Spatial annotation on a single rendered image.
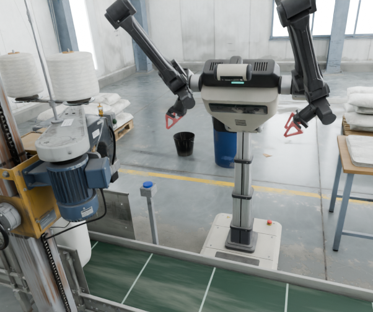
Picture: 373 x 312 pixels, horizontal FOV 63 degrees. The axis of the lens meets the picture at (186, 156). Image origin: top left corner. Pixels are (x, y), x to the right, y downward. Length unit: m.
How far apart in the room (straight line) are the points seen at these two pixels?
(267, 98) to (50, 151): 0.98
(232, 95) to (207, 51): 8.04
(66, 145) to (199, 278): 1.17
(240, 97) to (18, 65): 0.96
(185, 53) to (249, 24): 2.05
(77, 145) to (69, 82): 0.22
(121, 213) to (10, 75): 1.19
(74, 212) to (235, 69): 0.88
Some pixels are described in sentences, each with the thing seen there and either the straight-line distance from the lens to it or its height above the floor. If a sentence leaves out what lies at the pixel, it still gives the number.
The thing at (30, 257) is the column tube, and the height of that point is 0.91.
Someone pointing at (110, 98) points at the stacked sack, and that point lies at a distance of 4.92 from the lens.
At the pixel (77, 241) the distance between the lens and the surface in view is 1.97.
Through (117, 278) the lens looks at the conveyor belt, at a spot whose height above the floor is 0.38.
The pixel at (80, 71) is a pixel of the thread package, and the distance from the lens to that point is 1.17.
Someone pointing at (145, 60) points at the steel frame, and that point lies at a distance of 10.11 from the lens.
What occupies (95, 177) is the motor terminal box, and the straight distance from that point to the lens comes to 1.17.
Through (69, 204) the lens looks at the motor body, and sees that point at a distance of 1.24.
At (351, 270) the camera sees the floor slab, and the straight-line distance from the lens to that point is 2.68.
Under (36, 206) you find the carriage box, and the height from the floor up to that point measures 1.15.
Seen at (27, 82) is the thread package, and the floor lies 1.58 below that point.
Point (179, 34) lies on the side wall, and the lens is 9.79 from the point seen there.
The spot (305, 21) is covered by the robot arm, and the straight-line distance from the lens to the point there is 1.11.
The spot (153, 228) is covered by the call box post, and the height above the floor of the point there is 0.52.
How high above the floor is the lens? 1.81
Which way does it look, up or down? 26 degrees down
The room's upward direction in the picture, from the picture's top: 4 degrees counter-clockwise
